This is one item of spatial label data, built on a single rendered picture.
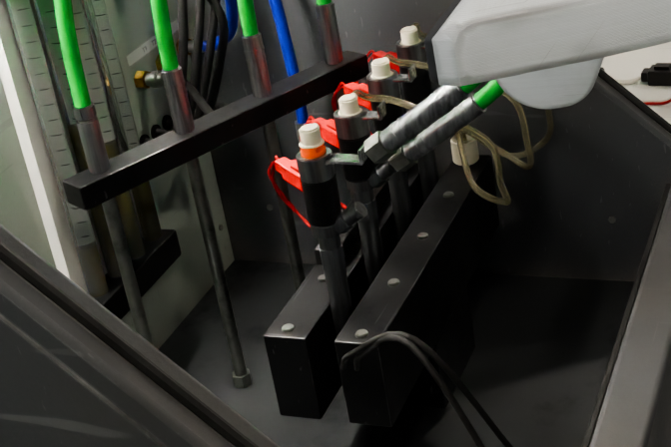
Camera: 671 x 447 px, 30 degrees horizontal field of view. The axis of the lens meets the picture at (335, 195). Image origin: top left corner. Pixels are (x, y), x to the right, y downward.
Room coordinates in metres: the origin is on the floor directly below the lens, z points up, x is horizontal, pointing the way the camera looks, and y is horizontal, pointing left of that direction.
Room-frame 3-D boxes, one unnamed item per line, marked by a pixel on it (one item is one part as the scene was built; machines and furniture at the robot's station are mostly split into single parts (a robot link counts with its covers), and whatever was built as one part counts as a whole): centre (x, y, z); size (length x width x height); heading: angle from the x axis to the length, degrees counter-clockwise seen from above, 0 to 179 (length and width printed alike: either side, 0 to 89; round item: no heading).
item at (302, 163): (0.88, 0.00, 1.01); 0.05 x 0.03 x 0.21; 64
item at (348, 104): (0.96, -0.02, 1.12); 0.02 x 0.02 x 0.03
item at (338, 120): (0.95, -0.03, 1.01); 0.05 x 0.03 x 0.21; 64
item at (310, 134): (0.89, 0.01, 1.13); 0.02 x 0.02 x 0.03
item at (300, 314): (0.99, -0.04, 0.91); 0.34 x 0.10 x 0.15; 154
